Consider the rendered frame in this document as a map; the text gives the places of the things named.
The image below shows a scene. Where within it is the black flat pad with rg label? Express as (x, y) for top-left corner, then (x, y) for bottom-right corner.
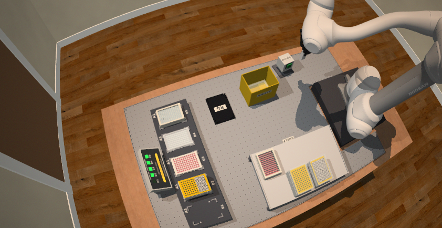
(206, 93), (235, 124)

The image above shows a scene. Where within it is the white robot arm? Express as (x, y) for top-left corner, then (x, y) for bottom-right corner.
(302, 0), (442, 139)

